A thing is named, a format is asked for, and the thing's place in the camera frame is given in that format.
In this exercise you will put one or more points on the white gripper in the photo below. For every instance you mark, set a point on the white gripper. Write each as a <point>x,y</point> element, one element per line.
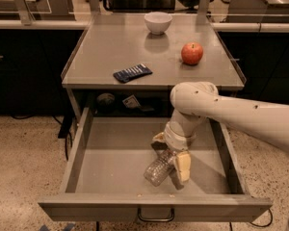
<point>177,141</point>

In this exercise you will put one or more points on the background steel table right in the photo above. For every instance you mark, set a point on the background steel table right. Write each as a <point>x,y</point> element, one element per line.
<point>258,11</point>

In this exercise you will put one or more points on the black drawer handle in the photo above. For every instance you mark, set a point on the black drawer handle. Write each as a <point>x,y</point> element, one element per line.
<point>156,214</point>

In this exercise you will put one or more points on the white bowl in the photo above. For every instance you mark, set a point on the white bowl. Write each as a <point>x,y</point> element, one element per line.
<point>157,22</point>

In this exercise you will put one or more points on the clear plastic water bottle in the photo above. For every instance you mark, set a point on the clear plastic water bottle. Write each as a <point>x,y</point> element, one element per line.
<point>160,168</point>

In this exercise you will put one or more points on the blue snack packet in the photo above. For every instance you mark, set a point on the blue snack packet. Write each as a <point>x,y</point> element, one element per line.
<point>128,74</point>

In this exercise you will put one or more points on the dark round object under counter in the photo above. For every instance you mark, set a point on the dark round object under counter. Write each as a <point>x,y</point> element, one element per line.
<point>105,101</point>

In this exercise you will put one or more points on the grey metal counter cabinet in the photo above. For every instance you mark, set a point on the grey metal counter cabinet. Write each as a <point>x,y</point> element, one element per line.
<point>117,41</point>

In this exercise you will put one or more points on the grey open drawer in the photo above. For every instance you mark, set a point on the grey open drawer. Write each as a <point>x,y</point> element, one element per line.
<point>104,177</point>

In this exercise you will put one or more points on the white tag card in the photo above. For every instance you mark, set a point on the white tag card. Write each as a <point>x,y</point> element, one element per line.
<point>131,102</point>

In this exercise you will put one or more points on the white rail barrier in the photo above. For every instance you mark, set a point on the white rail barrier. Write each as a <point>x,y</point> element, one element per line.
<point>81,25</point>

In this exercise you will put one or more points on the red apple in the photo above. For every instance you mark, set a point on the red apple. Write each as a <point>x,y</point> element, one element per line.
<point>191,53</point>

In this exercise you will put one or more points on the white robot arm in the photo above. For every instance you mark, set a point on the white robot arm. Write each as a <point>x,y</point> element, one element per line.
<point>193,102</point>

